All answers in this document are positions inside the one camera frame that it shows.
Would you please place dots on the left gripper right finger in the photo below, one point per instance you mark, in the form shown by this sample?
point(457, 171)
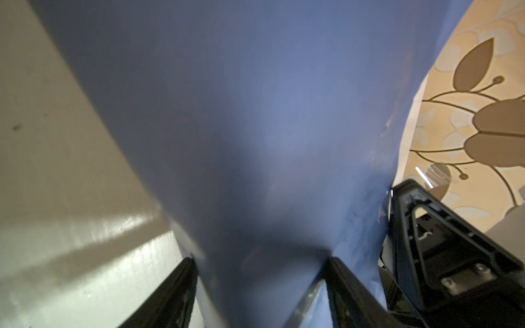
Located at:
point(350, 302)

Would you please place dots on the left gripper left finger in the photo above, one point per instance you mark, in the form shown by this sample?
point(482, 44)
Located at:
point(171, 304)

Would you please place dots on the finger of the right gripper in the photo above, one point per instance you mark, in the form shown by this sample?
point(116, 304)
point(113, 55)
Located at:
point(440, 271)

